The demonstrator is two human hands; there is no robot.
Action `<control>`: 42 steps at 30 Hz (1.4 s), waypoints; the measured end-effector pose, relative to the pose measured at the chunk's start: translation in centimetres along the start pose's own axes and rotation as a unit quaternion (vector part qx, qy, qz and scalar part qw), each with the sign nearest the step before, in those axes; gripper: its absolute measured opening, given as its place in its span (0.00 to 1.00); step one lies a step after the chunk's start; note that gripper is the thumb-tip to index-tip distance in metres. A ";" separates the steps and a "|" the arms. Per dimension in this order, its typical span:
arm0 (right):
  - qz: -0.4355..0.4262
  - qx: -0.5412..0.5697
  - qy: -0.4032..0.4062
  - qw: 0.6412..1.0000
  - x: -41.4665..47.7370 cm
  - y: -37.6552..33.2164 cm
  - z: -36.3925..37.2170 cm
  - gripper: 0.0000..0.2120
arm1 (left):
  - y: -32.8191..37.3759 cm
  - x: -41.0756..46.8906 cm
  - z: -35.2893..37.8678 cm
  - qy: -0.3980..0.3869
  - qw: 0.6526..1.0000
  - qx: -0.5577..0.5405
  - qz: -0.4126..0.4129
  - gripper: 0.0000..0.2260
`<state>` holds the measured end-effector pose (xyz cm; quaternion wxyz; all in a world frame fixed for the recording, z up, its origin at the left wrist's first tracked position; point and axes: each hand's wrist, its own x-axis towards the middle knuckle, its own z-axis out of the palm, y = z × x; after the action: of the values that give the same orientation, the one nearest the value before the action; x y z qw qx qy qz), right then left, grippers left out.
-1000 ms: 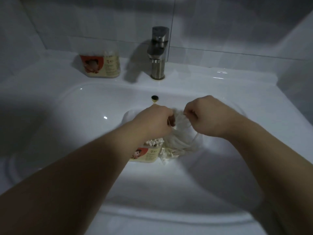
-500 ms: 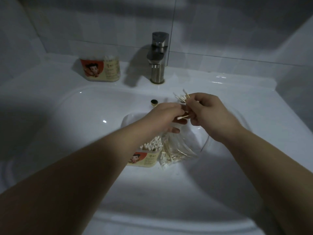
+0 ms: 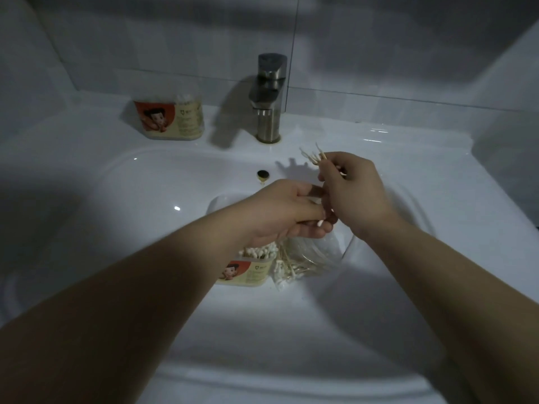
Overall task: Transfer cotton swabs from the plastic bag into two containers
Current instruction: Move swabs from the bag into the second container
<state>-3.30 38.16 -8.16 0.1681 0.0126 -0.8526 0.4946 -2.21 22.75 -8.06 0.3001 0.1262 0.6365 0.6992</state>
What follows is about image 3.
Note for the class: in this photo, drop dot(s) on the person's right hand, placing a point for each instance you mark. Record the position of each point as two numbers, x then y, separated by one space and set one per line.
362 193

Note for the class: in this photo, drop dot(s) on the person's left hand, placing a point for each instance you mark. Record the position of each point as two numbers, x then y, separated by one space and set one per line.
278 210

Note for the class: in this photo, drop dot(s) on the person's left fingers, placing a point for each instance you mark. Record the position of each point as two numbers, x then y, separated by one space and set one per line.
313 214

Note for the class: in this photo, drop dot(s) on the person's right fingers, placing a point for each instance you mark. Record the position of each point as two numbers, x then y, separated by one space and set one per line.
332 161

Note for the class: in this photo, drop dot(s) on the bundle of cotton swabs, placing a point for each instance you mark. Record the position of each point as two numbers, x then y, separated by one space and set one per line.
313 156

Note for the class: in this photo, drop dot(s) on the clear plastic bag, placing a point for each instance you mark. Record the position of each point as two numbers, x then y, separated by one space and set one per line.
326 252

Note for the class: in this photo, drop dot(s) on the person's left forearm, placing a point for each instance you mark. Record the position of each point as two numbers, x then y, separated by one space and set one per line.
126 307

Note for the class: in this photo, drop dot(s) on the person's right forearm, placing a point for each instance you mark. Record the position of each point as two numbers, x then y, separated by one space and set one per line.
454 298

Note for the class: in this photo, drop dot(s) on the pile of cotton swabs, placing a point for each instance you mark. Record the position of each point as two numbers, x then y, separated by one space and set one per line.
290 268

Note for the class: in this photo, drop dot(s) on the open cotton swab box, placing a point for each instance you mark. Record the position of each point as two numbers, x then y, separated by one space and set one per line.
248 265

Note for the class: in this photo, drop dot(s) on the stainless steel faucet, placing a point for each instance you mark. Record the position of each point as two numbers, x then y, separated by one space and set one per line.
268 92

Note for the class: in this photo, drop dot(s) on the white ceramic sink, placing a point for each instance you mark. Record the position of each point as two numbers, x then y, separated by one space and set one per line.
168 185

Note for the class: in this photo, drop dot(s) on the cotton swab box, cartoon label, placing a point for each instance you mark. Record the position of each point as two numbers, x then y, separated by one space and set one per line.
172 119

